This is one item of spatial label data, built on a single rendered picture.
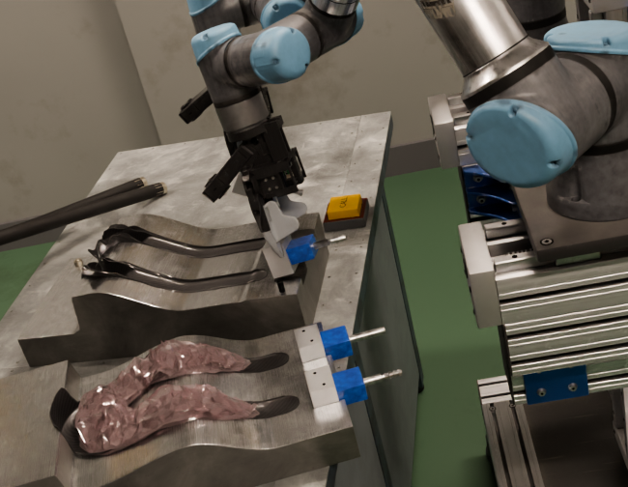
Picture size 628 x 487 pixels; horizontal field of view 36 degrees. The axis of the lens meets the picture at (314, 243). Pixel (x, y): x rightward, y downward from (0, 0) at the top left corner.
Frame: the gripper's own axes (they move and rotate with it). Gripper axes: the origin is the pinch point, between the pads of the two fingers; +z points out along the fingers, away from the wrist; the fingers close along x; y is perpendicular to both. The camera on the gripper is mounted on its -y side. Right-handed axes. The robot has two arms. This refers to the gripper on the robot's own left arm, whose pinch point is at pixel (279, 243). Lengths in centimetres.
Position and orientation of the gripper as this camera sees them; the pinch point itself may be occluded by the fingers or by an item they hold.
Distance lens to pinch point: 157.3
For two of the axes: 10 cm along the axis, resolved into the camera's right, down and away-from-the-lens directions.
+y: 9.3, -2.4, -2.9
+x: 1.7, -4.0, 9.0
